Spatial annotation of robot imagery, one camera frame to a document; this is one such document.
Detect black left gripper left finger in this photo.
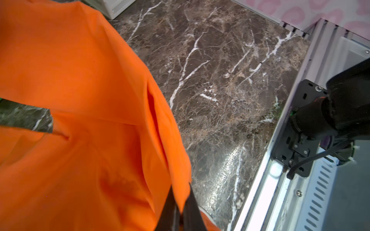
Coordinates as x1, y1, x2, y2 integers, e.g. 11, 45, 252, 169
155, 187, 180, 231

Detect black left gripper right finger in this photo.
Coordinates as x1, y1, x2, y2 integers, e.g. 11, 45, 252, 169
182, 185, 207, 231

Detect orange shorts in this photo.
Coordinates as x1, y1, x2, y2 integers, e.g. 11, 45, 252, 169
0, 0, 222, 231

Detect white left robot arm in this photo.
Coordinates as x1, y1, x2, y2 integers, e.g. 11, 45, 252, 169
231, 60, 370, 231

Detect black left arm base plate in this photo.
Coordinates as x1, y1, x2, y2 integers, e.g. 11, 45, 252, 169
272, 80, 336, 168

